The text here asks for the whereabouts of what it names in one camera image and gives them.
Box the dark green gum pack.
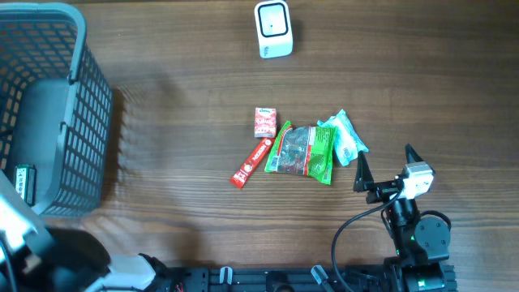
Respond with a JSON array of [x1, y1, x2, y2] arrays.
[[14, 164, 36, 207]]

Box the teal tissue packet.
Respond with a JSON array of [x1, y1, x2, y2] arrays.
[[317, 109, 369, 167]]

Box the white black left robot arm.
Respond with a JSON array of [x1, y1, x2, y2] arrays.
[[1, 174, 172, 291]]

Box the red Nescafe stick sachet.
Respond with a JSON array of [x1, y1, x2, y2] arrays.
[[229, 138, 275, 188]]

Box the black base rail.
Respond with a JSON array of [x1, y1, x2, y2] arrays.
[[169, 264, 458, 292]]

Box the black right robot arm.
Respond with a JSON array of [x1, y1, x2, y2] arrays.
[[354, 144, 457, 291]]

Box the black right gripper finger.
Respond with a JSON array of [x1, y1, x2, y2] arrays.
[[353, 151, 375, 192], [405, 144, 424, 164]]

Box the white barcode scanner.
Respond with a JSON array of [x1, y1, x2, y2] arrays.
[[254, 0, 294, 59]]

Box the small red carton box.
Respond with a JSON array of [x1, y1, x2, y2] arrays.
[[254, 107, 277, 138]]

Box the green Haribo gummy bag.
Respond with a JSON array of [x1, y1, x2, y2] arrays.
[[264, 121, 337, 185]]

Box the grey plastic shopping basket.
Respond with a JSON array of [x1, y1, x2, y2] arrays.
[[1, 2, 114, 217]]

